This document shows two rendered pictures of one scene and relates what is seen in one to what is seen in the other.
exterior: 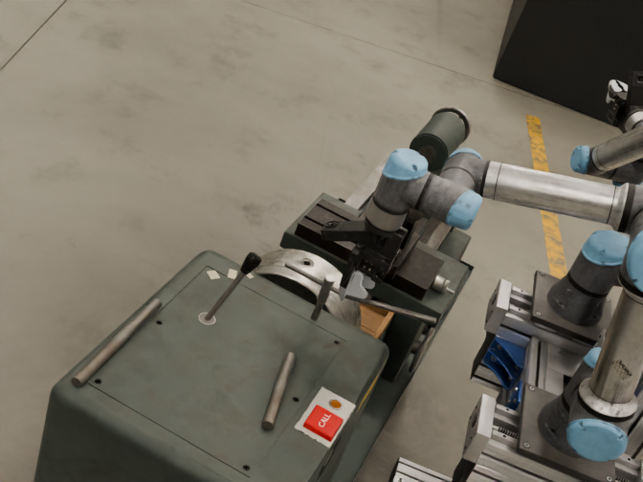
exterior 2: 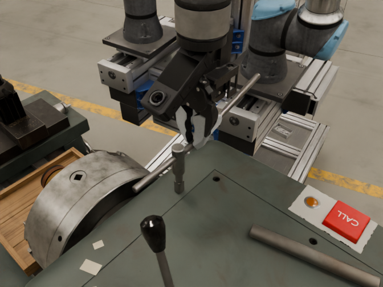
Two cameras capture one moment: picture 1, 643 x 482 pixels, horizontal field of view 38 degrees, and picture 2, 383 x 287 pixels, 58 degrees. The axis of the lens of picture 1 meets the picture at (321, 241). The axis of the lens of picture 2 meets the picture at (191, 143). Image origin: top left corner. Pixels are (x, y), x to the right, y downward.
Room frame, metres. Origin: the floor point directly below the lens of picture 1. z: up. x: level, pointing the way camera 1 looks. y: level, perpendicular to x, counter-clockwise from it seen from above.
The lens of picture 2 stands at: (1.35, 0.31, 1.77)
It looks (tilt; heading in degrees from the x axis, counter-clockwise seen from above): 43 degrees down; 299
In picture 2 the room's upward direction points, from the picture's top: straight up
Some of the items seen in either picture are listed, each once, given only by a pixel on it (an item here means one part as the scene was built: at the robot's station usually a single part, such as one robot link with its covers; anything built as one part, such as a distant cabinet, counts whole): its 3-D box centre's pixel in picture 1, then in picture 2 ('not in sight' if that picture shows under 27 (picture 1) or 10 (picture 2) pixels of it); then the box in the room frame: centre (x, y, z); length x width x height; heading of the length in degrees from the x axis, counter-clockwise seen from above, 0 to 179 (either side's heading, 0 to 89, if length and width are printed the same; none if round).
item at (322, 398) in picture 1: (321, 426); (328, 225); (1.31, -0.13, 1.23); 0.13 x 0.08 x 0.06; 168
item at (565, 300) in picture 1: (582, 293); (142, 21); (2.12, -0.69, 1.21); 0.15 x 0.15 x 0.10
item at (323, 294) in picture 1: (321, 298); (178, 169); (1.57, -0.04, 1.31); 0.02 x 0.02 x 0.12
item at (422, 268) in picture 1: (369, 248); (1, 139); (2.37, -0.14, 0.95); 0.43 x 0.18 x 0.04; 78
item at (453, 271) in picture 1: (376, 256); (5, 141); (2.41, -0.17, 0.90); 0.53 x 0.30 x 0.06; 78
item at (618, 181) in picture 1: (628, 169); not in sight; (2.41, -0.72, 1.46); 0.11 x 0.08 x 0.11; 109
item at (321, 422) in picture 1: (322, 424); (345, 221); (1.29, -0.12, 1.26); 0.06 x 0.06 x 0.02; 78
